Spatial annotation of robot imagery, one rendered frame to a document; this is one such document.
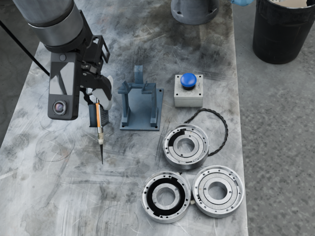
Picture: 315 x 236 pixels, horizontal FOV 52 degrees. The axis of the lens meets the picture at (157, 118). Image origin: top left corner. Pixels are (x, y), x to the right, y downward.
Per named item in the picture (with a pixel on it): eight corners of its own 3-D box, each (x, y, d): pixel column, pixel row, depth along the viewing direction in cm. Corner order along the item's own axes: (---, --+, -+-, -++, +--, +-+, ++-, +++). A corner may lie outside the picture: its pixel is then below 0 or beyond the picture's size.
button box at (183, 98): (203, 107, 83) (203, 95, 79) (175, 106, 84) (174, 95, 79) (203, 82, 87) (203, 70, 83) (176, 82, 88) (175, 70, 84)
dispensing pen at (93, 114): (92, 166, 68) (86, 86, 65) (100, 160, 72) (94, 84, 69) (101, 167, 67) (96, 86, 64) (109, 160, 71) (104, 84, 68)
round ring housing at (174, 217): (178, 233, 67) (177, 229, 63) (134, 212, 70) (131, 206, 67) (198, 189, 71) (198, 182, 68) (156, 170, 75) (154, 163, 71)
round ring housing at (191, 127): (213, 168, 73) (213, 160, 70) (167, 175, 74) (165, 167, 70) (204, 129, 79) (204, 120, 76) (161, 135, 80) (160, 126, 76)
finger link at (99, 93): (125, 90, 70) (108, 62, 62) (119, 114, 67) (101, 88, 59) (112, 90, 71) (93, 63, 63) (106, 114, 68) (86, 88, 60)
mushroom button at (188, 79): (196, 96, 82) (196, 84, 77) (180, 96, 82) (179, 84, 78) (197, 84, 84) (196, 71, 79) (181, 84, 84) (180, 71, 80)
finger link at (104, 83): (119, 94, 63) (100, 65, 56) (117, 100, 63) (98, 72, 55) (97, 95, 65) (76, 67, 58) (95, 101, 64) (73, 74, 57)
